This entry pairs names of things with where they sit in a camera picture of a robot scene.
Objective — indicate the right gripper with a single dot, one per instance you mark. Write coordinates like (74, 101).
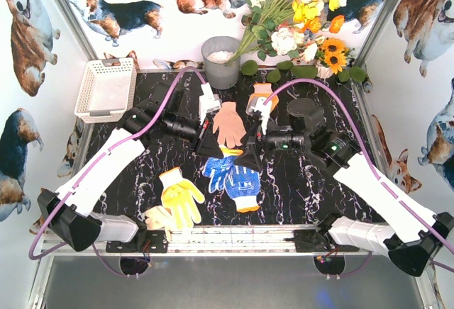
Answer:
(260, 140)

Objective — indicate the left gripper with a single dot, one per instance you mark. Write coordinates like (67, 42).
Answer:
(201, 136)

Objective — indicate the blue dotted glove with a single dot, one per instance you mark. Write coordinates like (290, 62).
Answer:
(241, 184)

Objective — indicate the yellow palm glove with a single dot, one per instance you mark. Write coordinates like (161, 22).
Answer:
(180, 196)

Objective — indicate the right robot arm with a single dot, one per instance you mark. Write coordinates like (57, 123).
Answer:
(411, 234)

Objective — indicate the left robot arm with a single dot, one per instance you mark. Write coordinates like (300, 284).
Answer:
(69, 210)

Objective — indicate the white plastic storage basket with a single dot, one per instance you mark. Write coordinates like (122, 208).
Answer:
(106, 91)

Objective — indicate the cream knit glove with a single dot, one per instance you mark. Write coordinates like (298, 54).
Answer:
(229, 126)

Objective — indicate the orange dotted glove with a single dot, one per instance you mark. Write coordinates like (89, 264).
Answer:
(260, 90)

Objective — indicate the cream glove at front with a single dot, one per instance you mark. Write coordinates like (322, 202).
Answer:
(160, 218)

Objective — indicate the grey metal bucket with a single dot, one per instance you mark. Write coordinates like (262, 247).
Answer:
(220, 63)

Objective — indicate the small sunflower pot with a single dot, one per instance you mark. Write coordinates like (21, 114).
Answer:
(333, 57)

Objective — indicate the artificial flower bouquet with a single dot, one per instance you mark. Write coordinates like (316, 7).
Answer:
(292, 28)

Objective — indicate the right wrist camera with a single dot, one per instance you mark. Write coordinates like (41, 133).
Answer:
(263, 109)

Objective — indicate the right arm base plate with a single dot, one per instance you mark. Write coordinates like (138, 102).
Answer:
(309, 238)

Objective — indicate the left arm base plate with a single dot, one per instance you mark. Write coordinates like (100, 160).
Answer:
(148, 241)

